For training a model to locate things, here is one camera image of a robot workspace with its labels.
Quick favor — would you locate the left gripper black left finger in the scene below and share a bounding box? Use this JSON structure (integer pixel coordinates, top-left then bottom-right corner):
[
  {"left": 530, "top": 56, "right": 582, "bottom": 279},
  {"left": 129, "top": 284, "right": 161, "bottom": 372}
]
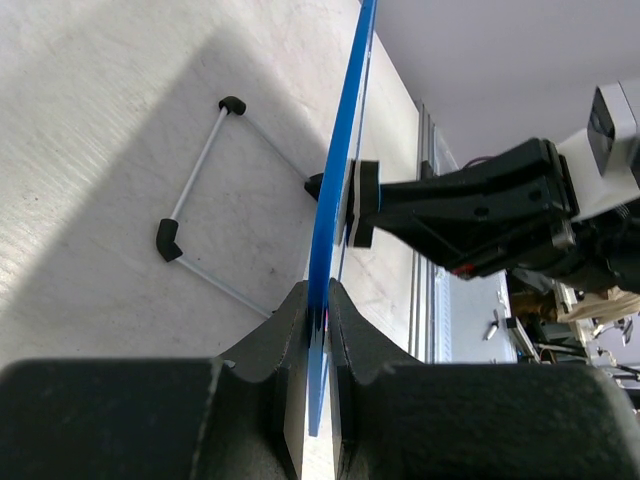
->
[{"left": 1, "top": 282, "right": 307, "bottom": 479}]

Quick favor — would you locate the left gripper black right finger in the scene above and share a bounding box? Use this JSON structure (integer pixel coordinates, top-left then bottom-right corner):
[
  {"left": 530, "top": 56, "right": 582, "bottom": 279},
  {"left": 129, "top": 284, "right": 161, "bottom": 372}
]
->
[{"left": 328, "top": 281, "right": 639, "bottom": 479}]

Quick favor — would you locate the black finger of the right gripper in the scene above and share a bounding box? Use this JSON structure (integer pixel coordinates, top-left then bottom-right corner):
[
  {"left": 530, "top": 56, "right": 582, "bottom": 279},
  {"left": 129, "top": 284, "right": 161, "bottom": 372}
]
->
[{"left": 367, "top": 138, "right": 575, "bottom": 278}]

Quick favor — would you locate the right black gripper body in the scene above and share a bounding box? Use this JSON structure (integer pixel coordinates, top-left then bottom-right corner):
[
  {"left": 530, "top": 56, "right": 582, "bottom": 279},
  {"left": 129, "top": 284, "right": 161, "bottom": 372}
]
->
[{"left": 507, "top": 214, "right": 639, "bottom": 293}]

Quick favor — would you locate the blue-framed whiteboard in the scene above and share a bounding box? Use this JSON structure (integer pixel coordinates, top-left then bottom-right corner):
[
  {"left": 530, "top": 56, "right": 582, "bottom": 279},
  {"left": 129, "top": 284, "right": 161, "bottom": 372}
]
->
[{"left": 307, "top": 1, "right": 377, "bottom": 437}]

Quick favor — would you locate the aluminium mounting rail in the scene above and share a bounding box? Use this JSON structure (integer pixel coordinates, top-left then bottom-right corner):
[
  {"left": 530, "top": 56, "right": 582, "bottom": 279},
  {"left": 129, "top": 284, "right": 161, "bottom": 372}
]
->
[{"left": 407, "top": 99, "right": 459, "bottom": 366}]

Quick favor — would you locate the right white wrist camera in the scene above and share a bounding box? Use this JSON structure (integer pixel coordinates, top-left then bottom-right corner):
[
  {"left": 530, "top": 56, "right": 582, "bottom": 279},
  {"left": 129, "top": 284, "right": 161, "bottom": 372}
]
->
[{"left": 556, "top": 79, "right": 639, "bottom": 221}]

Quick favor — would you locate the white wire whiteboard stand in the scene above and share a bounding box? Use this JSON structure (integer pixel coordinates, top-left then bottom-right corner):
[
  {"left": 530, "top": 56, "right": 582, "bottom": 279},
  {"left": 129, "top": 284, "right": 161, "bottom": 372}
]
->
[{"left": 156, "top": 96, "right": 315, "bottom": 318}]

